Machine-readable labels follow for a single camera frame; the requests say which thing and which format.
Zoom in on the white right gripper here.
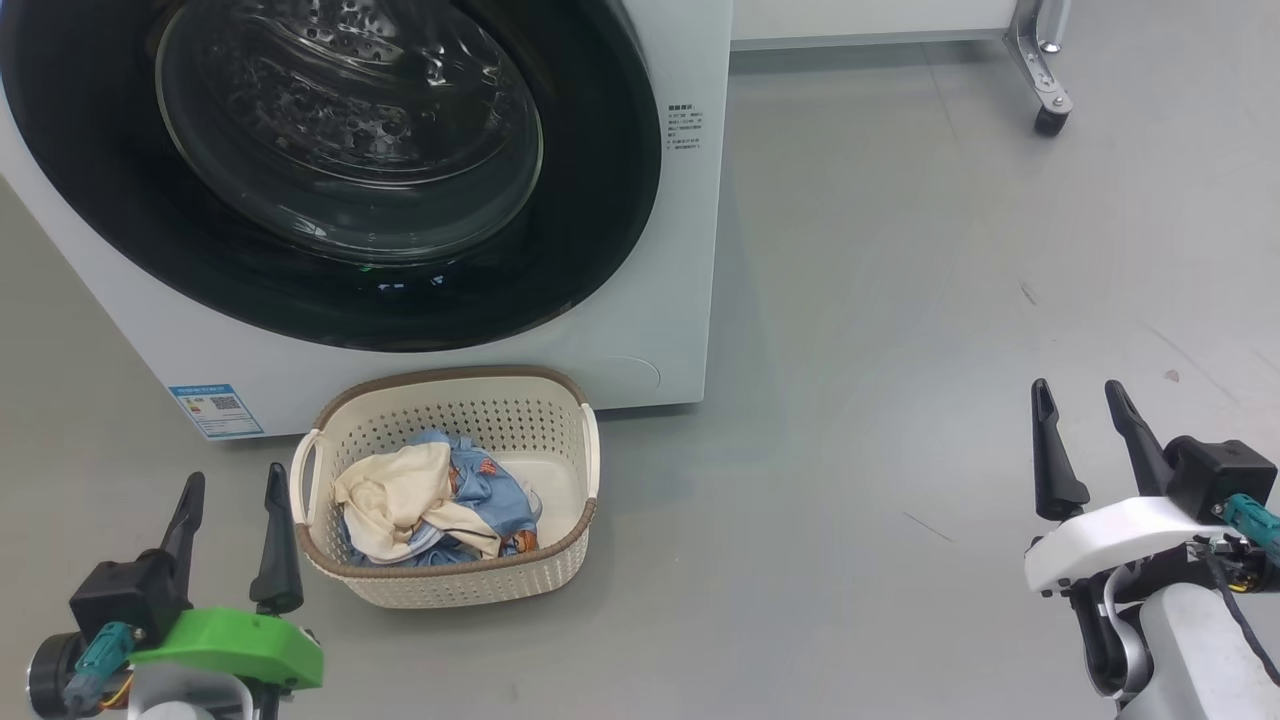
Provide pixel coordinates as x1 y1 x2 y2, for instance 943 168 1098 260
1024 378 1239 598

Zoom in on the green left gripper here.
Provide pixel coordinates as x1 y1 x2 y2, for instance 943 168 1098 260
130 462 325 691

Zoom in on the cream cloth garment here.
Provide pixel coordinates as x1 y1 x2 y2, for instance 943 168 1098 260
333 442 501 561

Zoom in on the light blue printed garment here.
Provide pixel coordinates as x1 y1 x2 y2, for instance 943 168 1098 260
345 430 543 568

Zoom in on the black round glass washer door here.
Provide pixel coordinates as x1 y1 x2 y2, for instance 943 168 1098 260
0 0 664 353

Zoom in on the cream perforated laundry basket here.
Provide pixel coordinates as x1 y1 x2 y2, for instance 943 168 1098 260
290 365 601 609

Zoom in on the white front-load washing machine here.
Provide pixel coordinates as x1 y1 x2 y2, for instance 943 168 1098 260
0 0 734 441

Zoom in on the blue energy label sticker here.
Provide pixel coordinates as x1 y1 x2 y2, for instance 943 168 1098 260
167 383 266 440

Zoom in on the metal frame leg with caster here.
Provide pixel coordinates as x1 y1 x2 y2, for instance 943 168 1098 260
1003 0 1074 138

